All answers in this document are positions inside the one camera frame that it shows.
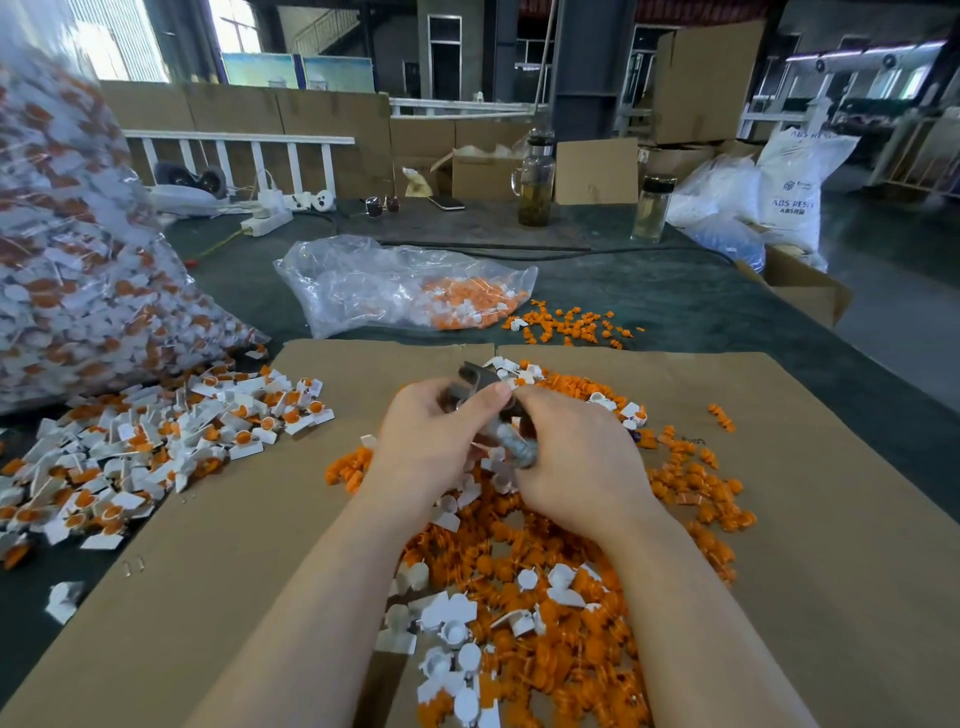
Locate person's right forearm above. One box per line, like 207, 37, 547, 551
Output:
600, 510, 819, 728

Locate silver red-handled pliers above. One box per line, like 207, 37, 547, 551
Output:
444, 360, 540, 470

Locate pile of orange and white parts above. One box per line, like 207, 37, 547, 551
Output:
324, 355, 759, 728

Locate white oval plastic device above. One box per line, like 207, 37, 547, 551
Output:
147, 181, 224, 216

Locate small clear plastic bag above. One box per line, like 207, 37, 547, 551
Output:
274, 234, 540, 338

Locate white metal rack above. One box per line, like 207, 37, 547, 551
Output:
867, 105, 960, 194

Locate glass bottle with black lid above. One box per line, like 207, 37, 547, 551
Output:
631, 174, 677, 243

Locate glass tea jar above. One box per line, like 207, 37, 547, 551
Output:
511, 130, 558, 228

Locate dark steel pillar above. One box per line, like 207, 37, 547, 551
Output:
550, 0, 638, 140

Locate person's left forearm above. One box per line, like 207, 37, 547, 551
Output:
183, 510, 429, 728

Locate open cardboard box with paper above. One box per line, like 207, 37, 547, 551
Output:
429, 142, 527, 204

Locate large clear bag of seals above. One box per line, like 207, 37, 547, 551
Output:
0, 37, 269, 410

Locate pile of assembled white-orange parts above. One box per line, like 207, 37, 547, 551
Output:
0, 357, 338, 624

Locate row of upright cardboard sheets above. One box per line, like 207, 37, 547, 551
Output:
97, 79, 539, 201

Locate open brown cardboard box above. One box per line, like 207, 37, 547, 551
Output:
735, 244, 854, 329

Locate flat brown cardboard panel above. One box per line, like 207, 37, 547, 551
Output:
555, 138, 642, 207

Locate scatter of orange offcuts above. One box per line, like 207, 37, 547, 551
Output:
510, 298, 647, 348

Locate white railing frame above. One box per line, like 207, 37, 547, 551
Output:
123, 129, 357, 200

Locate clear blue plastic bag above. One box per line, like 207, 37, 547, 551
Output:
667, 154, 767, 272

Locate brown cardboard sheet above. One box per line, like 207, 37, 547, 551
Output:
495, 349, 960, 728
0, 339, 504, 728

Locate white woven sack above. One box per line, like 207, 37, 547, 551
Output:
754, 97, 861, 272

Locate person's left hand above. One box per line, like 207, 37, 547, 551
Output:
360, 378, 515, 527

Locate person's right hand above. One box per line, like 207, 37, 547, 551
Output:
514, 385, 662, 545

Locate tall brown cardboard box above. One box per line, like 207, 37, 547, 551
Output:
651, 19, 767, 146

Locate white power strip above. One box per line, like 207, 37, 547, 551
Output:
217, 183, 338, 239

